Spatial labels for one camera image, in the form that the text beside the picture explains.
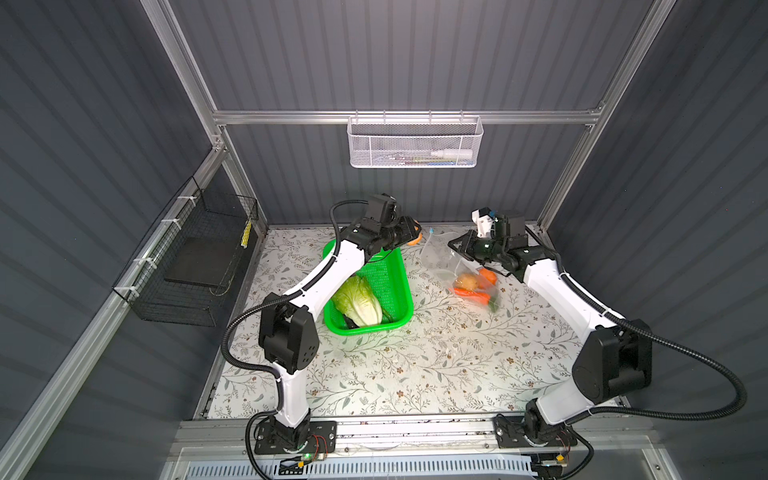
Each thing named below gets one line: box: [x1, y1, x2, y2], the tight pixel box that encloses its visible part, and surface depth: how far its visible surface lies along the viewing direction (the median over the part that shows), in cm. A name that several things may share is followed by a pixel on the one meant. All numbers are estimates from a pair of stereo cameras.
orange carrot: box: [448, 287, 491, 305], surface depth 96 cm
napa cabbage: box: [333, 275, 383, 327], surface depth 91 cm
